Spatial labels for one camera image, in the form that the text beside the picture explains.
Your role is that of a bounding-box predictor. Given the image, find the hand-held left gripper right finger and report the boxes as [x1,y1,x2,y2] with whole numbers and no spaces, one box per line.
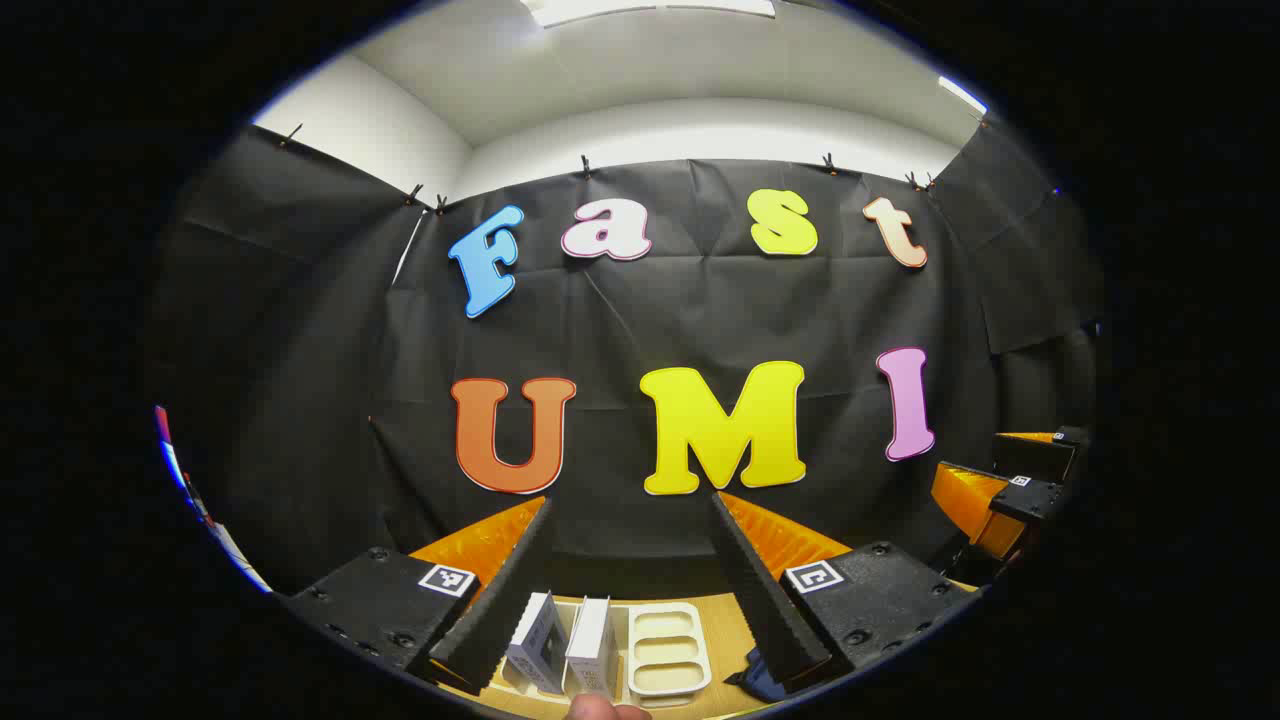
[709,490,986,696]

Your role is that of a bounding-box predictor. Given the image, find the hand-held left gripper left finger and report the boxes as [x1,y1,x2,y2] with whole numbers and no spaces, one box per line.
[275,495,557,699]

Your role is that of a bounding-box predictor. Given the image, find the white bookshelf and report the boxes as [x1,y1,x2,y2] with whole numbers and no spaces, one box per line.
[497,600,714,701]

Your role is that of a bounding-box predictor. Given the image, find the colourful printed papers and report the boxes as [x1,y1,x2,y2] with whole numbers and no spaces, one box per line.
[153,403,273,593]

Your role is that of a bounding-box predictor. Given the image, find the ceiling light panel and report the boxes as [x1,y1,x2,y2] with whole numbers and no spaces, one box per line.
[528,0,778,28]
[938,76,989,115]

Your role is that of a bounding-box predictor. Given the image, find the row of black cloth clips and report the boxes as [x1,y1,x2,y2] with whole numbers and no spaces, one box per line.
[278,122,937,214]

